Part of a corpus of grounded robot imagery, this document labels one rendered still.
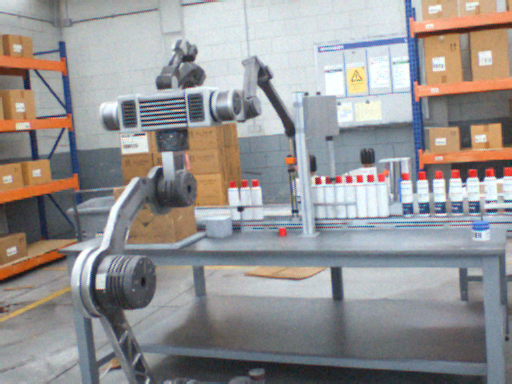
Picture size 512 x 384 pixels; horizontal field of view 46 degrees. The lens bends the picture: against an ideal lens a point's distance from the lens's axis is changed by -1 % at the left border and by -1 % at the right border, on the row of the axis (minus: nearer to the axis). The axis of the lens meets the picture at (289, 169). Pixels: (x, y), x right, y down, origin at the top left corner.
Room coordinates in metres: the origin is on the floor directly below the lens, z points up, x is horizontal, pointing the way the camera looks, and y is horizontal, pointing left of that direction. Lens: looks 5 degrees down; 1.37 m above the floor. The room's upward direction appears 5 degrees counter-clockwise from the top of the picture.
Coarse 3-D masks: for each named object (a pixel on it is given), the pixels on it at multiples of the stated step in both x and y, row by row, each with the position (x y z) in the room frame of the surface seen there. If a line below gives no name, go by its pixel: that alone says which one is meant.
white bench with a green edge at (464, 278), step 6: (450, 192) 4.01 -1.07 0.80; (462, 192) 3.97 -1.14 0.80; (450, 198) 3.75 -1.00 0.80; (462, 270) 3.77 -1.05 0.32; (462, 276) 3.77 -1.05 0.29; (468, 276) 4.07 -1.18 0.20; (474, 276) 4.06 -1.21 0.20; (480, 276) 4.05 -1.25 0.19; (510, 276) 3.99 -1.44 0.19; (462, 282) 3.77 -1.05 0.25; (462, 288) 3.78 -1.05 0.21; (462, 294) 3.78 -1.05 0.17; (462, 300) 3.78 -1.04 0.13
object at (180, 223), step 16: (144, 208) 2.80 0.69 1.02; (176, 208) 2.80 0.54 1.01; (192, 208) 2.96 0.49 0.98; (144, 224) 2.80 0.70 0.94; (160, 224) 2.78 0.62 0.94; (176, 224) 2.79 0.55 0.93; (192, 224) 2.94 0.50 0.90; (128, 240) 2.83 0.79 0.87; (144, 240) 2.80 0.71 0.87; (160, 240) 2.78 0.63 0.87; (176, 240) 2.77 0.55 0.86
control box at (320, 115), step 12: (312, 96) 2.77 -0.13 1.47; (324, 96) 2.80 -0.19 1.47; (312, 108) 2.76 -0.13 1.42; (324, 108) 2.80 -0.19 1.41; (336, 108) 2.84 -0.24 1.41; (312, 120) 2.76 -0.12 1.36; (324, 120) 2.80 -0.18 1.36; (336, 120) 2.84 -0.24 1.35; (312, 132) 2.75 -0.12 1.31; (324, 132) 2.79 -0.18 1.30; (336, 132) 2.83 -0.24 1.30
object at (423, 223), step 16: (240, 224) 3.03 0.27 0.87; (256, 224) 3.00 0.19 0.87; (272, 224) 2.97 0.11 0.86; (288, 224) 2.94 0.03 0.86; (320, 224) 2.88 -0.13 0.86; (336, 224) 2.85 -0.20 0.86; (352, 224) 2.82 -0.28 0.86; (368, 224) 2.79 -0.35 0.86; (384, 224) 2.77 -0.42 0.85; (400, 224) 2.74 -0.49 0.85; (432, 224) 2.69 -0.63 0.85; (464, 224) 2.65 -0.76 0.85
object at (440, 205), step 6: (438, 174) 2.71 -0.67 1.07; (438, 180) 2.71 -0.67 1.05; (438, 186) 2.70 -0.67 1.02; (444, 186) 2.71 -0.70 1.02; (438, 192) 2.71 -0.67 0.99; (444, 192) 2.71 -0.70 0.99; (438, 198) 2.71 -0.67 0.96; (444, 198) 2.71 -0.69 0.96; (438, 204) 2.71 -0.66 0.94; (444, 204) 2.71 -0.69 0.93; (438, 210) 2.71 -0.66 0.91; (444, 210) 2.71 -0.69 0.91; (438, 216) 2.71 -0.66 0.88
